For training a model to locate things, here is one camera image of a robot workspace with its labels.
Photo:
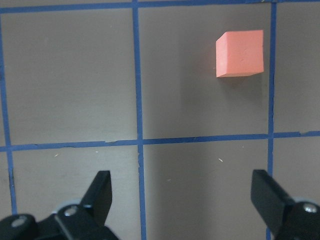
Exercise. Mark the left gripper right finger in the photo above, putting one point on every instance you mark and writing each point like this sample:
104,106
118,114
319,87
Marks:
286,217

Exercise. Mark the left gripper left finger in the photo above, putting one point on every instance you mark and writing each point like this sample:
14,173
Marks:
77,221

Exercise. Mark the orange foam cube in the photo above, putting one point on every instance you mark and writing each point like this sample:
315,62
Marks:
240,53

